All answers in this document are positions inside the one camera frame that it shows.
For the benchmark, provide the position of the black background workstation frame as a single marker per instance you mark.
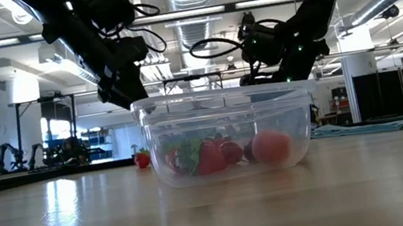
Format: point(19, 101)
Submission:
point(19, 133)

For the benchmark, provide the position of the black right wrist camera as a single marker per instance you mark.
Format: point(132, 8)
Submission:
point(261, 42)

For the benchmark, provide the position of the teal folded cloth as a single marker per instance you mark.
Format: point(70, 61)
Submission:
point(370, 127)

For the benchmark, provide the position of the red strawberry green leaves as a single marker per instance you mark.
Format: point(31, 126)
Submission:
point(210, 158)
point(173, 160)
point(142, 160)

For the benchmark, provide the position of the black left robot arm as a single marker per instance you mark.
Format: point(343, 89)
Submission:
point(48, 15)

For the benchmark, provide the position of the small pink peach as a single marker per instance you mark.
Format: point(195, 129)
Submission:
point(270, 146)

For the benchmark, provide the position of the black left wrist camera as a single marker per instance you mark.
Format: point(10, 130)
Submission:
point(131, 50)

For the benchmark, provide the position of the blue storage bins shelf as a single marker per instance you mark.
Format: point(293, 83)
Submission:
point(103, 146)

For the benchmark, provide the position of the clear plastic tupperware container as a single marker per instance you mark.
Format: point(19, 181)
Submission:
point(226, 117)

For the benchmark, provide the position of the white ceiling pipe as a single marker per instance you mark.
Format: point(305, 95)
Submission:
point(20, 16)

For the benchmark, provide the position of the white round column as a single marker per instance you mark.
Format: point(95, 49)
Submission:
point(22, 92)

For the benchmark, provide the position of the black aluminium table frame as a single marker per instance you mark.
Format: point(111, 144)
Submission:
point(13, 181)

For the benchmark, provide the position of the white square pillar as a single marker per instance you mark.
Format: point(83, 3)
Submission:
point(358, 64)

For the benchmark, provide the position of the black dome camera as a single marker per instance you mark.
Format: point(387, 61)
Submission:
point(391, 12)

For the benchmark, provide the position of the black ceiling light rail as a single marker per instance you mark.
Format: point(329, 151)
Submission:
point(24, 39)

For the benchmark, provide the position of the small red cherry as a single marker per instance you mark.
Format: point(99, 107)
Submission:
point(231, 152)

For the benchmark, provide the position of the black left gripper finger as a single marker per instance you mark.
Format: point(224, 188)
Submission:
point(135, 91)
point(115, 96)

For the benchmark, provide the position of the silver ribbed ventilation duct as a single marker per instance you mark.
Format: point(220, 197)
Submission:
point(195, 33)

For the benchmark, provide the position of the black background robot arm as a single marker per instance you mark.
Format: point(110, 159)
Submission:
point(8, 149)
point(69, 150)

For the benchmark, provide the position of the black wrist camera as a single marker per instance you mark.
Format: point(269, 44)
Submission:
point(131, 50)
point(261, 42)

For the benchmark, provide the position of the black partition wall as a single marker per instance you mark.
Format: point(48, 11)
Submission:
point(385, 94)

